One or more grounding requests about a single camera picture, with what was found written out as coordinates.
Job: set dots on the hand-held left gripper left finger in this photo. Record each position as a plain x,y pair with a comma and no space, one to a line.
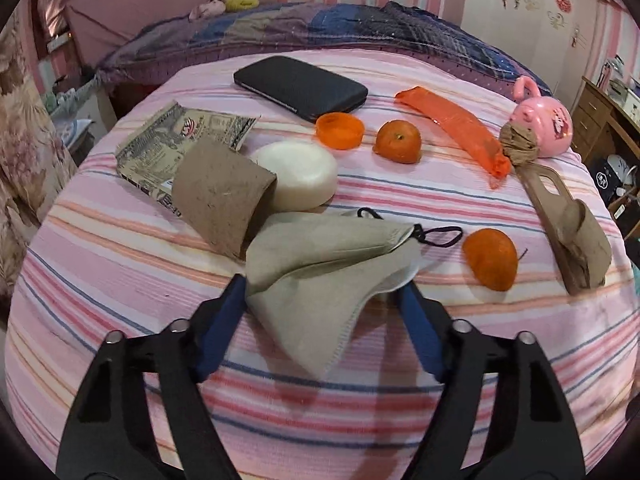
222,330

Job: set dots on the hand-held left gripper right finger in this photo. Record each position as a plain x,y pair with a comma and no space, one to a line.
422,330

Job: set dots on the beige cloth pouch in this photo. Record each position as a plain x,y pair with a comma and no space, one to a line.
310,270

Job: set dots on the orange mesh bag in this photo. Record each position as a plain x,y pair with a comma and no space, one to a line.
460,125

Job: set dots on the tangerine near pouch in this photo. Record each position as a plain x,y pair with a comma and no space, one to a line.
490,260

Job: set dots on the pink striped blanket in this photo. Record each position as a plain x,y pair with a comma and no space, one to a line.
350,410

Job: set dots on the brown cardboard tube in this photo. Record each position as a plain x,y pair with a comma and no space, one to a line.
215,195

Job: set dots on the white round soap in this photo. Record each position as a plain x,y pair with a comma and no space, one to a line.
300,170

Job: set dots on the brown phone case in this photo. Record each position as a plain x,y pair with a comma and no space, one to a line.
580,240

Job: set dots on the printed paper packet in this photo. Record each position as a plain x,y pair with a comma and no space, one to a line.
160,140

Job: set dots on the dark blue shopping bag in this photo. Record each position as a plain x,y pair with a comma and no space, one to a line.
607,177

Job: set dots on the pink toy handbag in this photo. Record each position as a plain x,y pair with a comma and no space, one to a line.
550,125

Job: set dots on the black phone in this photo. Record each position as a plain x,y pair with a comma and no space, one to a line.
300,85

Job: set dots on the floral curtain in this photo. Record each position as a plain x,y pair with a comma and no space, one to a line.
25,160

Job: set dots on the wooden desk with drawers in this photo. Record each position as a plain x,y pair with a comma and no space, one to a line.
595,110

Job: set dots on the patchwork quilt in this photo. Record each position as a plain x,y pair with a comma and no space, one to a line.
300,30

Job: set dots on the white wardrobe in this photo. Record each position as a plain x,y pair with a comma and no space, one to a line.
530,35

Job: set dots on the small pink cloth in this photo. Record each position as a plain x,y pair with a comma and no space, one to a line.
207,9

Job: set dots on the yellow plush toy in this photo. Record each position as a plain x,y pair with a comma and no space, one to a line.
241,2

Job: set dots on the bed with mauve sheet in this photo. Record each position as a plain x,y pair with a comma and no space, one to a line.
130,15

